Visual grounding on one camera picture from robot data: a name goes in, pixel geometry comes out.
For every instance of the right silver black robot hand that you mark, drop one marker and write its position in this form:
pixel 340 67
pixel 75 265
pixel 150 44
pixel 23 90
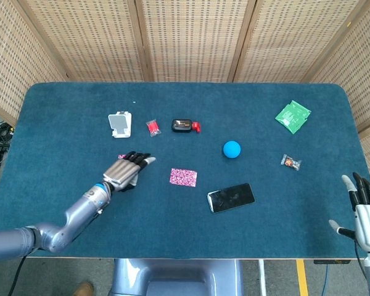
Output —
pixel 368 222

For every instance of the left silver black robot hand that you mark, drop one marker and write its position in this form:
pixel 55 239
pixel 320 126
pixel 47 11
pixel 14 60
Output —
pixel 121 174

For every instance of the pink patterned card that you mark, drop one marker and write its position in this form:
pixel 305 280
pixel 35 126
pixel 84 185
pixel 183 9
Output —
pixel 183 177
pixel 122 156

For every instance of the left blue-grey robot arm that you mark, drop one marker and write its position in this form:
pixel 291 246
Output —
pixel 80 209

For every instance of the white phone stand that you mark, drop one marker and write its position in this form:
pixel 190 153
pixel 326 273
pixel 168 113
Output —
pixel 120 123

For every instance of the black table edge plate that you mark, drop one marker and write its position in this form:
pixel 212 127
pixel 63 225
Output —
pixel 331 261

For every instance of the small red candy packet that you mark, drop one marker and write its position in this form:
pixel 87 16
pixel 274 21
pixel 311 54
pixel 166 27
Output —
pixel 153 128

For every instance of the blue carpet table cover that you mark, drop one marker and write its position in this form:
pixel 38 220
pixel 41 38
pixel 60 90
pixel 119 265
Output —
pixel 172 228

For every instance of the black case with red clip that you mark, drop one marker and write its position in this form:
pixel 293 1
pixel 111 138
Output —
pixel 182 125

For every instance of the small clear candy wrapper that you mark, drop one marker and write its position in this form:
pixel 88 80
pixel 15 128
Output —
pixel 291 161

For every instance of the black smartphone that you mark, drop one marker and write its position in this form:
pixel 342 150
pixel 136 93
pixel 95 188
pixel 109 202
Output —
pixel 231 197

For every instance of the blue ball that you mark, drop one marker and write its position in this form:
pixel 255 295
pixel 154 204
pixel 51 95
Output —
pixel 232 149

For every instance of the blue-grey robot torso base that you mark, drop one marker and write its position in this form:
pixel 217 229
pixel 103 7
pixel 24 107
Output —
pixel 179 277

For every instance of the white table leg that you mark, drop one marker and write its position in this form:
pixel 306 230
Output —
pixel 262 277

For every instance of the brown shoe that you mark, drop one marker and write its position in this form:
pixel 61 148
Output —
pixel 84 289

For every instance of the green foil packet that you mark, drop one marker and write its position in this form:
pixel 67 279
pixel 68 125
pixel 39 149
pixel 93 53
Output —
pixel 291 117

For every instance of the woven bamboo folding screen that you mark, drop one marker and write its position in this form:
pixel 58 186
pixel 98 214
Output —
pixel 188 37

